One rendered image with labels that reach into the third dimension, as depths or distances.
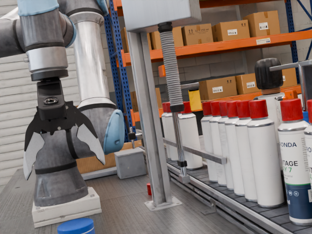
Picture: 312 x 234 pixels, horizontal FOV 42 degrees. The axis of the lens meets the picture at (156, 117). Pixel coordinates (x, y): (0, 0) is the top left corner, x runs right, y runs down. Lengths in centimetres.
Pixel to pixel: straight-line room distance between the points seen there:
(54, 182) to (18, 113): 424
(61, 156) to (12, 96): 425
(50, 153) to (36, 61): 39
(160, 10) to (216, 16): 517
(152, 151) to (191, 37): 413
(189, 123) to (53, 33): 56
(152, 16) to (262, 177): 45
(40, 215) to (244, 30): 464
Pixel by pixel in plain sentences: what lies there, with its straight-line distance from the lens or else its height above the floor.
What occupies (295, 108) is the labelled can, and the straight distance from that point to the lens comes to 68.
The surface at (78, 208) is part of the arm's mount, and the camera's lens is 111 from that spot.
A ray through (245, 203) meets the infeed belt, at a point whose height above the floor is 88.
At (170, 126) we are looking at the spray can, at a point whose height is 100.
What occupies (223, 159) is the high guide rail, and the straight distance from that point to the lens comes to 91.
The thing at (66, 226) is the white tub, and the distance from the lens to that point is 83.
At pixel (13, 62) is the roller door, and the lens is 539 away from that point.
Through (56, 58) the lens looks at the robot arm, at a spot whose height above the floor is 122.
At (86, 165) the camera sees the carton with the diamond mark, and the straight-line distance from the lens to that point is 164.
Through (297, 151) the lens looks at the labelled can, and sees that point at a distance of 68.
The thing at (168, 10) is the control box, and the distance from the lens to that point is 97.
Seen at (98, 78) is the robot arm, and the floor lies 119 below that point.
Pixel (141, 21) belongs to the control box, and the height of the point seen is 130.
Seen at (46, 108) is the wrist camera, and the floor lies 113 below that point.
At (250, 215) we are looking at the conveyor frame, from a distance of 80.
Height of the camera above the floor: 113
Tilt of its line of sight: 4 degrees down
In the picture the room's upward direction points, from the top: 9 degrees counter-clockwise
